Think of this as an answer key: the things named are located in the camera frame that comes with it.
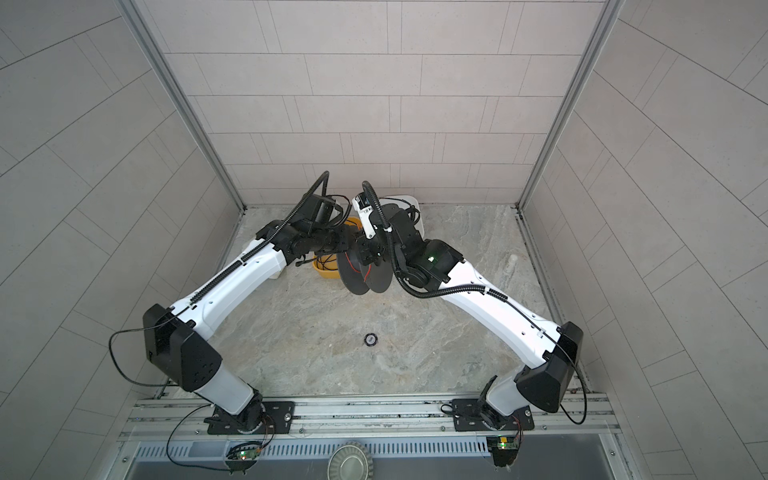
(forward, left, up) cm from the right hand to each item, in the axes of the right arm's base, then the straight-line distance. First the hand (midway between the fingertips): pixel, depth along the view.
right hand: (354, 234), depth 68 cm
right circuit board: (-37, -31, -34) cm, 60 cm away
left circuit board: (-36, +26, -29) cm, 53 cm away
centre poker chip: (-12, -1, -33) cm, 35 cm away
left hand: (+7, -1, -9) cm, 11 cm away
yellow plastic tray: (+14, +14, -30) cm, 36 cm away
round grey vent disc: (-39, +4, -32) cm, 51 cm away
